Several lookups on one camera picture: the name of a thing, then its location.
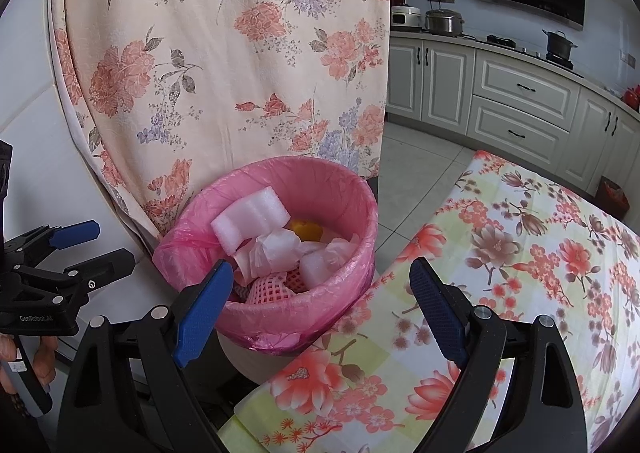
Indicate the white trash bin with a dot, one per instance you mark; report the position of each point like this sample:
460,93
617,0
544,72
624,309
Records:
245,358

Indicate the red kettle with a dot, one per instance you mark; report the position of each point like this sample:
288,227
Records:
631,97

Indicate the black cooking pot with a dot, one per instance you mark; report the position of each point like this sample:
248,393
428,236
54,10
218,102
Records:
559,45

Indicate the person's left hand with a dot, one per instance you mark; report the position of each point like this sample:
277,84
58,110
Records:
45,358

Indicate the white lower kitchen cabinets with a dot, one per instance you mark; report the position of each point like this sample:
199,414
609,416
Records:
520,88

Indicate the steel pressure cooker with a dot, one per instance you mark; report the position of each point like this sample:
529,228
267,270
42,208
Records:
444,23

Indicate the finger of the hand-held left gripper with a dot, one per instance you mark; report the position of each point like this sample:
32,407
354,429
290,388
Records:
100,268
75,233

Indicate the clear plastic wrap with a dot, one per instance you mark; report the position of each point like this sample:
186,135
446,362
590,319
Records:
342,250

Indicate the white rice cooker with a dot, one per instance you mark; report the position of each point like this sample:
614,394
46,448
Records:
405,18

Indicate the yellow sponge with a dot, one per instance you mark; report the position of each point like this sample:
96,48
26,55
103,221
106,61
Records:
305,229

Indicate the large bent white foam block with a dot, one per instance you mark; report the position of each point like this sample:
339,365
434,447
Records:
250,220

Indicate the black gas stove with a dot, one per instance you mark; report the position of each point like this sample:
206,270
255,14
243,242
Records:
500,39

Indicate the pink foam fruit net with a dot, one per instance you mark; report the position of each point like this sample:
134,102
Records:
270,290

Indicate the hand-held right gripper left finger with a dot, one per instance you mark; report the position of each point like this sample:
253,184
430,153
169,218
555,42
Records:
205,313

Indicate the red box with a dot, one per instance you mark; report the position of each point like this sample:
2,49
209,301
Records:
614,198

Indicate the small white foam block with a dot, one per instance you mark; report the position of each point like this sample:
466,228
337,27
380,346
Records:
315,270

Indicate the white plastic bag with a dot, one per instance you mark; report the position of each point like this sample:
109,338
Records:
275,250

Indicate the floral draped cloth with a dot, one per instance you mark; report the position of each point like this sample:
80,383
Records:
200,58

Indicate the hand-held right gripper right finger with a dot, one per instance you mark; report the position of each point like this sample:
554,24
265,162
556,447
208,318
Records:
440,313

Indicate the pink plastic bin liner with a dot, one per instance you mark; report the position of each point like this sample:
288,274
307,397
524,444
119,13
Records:
320,298

